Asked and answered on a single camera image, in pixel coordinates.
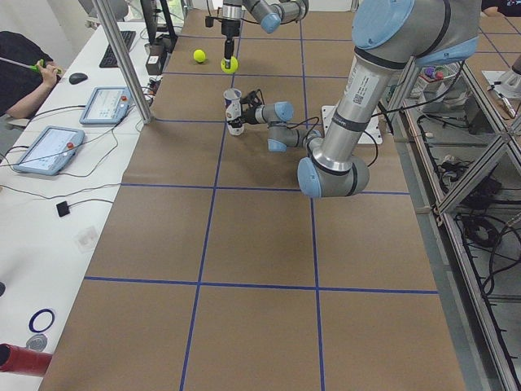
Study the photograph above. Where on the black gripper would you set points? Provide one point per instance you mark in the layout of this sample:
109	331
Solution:
251	115
229	28

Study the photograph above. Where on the Roland Garros tennis ball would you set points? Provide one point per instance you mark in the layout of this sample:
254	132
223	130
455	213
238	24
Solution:
229	66

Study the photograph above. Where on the white tennis ball can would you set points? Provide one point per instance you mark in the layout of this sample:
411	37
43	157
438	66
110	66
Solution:
233	108

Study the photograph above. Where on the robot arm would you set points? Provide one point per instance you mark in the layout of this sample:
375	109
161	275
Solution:
268	16
386	35

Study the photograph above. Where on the Wilson tennis ball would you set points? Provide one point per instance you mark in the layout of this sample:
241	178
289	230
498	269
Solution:
199	56

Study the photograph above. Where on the black box with label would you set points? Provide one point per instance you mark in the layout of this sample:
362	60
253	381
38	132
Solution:
158	54

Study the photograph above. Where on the monitor stand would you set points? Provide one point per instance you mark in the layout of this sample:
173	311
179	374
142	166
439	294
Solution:
151	14

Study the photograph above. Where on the far teach pendant tablet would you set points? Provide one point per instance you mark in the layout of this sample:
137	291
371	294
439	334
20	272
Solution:
106	106

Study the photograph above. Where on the teach pendant tablet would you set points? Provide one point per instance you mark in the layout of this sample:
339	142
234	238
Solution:
106	106
52	150

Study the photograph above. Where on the black computer mouse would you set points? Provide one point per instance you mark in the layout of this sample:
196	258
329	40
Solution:
77	77

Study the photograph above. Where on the near teach pendant tablet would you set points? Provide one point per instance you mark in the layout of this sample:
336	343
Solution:
52	150

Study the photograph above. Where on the small black square device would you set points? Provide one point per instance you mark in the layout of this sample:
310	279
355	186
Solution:
63	208

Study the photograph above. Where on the seated person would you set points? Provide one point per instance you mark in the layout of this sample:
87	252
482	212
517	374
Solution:
28	75

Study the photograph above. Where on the blue tape roll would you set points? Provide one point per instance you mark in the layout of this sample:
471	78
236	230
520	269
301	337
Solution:
41	321

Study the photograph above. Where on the grey metal disc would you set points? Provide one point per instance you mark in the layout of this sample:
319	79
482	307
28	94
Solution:
37	342

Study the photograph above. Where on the red cylinder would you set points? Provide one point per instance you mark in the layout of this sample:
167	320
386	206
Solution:
23	361

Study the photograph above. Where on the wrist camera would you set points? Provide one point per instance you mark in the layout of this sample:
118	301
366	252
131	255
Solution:
253	99
211	20

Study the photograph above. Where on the aluminium frame post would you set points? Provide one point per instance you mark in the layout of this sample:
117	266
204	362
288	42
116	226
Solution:
115	39

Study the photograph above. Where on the aluminium frame rack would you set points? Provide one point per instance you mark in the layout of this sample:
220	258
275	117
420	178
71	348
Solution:
463	138

